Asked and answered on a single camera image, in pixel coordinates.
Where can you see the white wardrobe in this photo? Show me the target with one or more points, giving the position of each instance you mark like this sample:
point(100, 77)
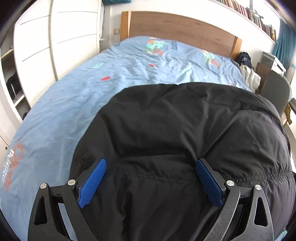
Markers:
point(34, 46)

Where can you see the blue printed blanket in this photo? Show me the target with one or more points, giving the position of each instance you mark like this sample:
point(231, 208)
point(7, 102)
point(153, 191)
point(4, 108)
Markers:
point(92, 76)

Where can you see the black backpack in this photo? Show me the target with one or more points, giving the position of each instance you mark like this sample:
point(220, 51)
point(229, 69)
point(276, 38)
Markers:
point(245, 59)

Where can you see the wooden headboard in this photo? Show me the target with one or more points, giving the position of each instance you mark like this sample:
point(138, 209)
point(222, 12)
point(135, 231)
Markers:
point(173, 25)

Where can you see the teal curtain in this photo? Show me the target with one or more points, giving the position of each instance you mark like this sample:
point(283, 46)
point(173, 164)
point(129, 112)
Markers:
point(111, 1)
point(285, 44)

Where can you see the brown cardboard box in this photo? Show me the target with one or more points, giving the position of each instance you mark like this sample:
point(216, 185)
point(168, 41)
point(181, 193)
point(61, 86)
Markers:
point(261, 71)

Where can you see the row of books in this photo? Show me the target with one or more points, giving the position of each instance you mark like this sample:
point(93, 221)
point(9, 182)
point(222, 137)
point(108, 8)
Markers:
point(252, 14)

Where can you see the wall outlet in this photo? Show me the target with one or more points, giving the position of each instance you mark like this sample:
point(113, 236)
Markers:
point(116, 31)

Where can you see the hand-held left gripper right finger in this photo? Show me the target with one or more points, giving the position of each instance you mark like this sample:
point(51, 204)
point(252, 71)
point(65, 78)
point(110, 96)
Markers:
point(209, 183)

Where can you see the yellow garment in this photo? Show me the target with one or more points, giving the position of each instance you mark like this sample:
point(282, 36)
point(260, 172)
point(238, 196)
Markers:
point(288, 113)

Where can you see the dark bag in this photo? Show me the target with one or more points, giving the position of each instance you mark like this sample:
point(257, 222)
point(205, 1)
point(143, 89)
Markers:
point(12, 84)

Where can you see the black puffer coat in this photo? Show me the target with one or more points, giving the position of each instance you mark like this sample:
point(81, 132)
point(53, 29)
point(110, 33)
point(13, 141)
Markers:
point(173, 127)

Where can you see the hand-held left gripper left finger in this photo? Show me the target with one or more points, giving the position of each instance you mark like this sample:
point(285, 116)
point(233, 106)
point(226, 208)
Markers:
point(91, 183)

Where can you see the grey chair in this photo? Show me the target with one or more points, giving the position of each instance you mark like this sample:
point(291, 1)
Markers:
point(275, 90)

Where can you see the white printer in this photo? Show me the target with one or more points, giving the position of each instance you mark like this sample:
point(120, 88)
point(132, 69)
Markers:
point(272, 61)

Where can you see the cream cloth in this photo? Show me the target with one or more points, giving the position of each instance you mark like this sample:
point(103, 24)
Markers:
point(251, 77)

